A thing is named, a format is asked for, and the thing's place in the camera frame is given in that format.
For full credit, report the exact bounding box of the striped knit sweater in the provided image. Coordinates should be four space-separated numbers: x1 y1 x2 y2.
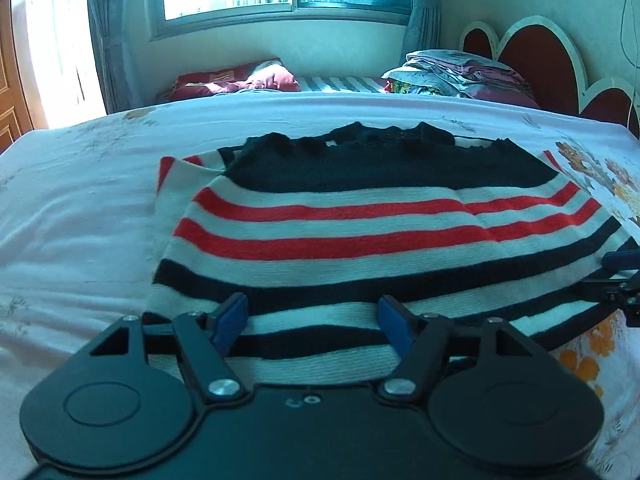
145 121 640 383

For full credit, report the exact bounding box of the blue cushion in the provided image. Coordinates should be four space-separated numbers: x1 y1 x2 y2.
345 0 413 11

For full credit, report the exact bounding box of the brown wooden door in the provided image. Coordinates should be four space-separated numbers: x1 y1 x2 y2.
0 0 36 153

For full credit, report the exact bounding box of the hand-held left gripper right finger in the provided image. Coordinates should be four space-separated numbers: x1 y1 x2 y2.
377 295 551 403

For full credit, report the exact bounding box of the red and white headboard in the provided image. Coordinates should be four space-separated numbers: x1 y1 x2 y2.
459 15 640 138

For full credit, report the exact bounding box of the striped mattress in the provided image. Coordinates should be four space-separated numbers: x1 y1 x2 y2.
295 75 391 93

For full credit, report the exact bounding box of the white sheer curtain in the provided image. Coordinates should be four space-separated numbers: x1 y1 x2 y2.
10 0 108 128

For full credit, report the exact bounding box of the bed with floral sheet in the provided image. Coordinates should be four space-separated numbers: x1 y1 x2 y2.
0 87 640 480

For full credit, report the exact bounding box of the maroon pillow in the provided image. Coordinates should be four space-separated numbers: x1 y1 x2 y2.
169 59 301 102

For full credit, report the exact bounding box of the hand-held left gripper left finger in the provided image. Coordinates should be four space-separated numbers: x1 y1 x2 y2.
87 292 253 403

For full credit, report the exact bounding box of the stack of folded bedding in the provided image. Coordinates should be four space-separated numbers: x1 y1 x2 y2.
382 49 541 108

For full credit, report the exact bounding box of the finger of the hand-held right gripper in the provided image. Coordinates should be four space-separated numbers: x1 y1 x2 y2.
580 277 640 307
601 251 640 276

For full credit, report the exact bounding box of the blue curtain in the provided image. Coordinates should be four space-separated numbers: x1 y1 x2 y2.
402 0 451 58
85 0 151 113

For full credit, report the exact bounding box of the hanging charger cable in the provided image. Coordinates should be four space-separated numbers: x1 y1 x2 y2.
617 0 640 131

